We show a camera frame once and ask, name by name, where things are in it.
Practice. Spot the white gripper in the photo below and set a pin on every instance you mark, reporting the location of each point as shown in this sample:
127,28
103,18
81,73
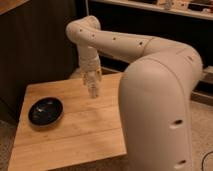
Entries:
90,64

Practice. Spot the small white bottle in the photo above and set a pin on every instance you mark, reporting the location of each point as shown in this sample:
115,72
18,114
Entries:
93,86

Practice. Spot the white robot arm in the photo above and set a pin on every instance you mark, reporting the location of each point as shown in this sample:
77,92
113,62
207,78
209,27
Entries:
154,91

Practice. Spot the black ceramic bowl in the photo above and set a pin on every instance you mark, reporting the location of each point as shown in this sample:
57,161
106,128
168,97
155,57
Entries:
45,111

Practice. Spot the wooden table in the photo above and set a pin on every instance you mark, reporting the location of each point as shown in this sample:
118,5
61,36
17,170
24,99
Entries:
88,130

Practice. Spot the wooden shelf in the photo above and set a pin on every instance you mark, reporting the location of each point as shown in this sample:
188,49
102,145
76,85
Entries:
186,8

